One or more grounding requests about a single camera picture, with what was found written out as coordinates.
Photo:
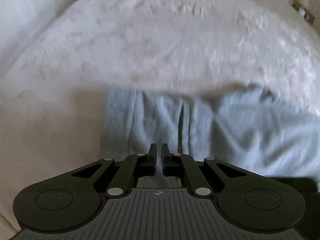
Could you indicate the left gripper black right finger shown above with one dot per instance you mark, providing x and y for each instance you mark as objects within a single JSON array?
[{"x": 244, "y": 198}]

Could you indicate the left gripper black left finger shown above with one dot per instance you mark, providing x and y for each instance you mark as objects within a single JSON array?
[{"x": 68, "y": 201}]

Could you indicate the light grey sweatpants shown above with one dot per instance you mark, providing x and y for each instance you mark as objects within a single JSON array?
[{"x": 250, "y": 128}]

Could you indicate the white floral bedspread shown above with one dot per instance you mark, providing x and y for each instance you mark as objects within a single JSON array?
[{"x": 53, "y": 98}]

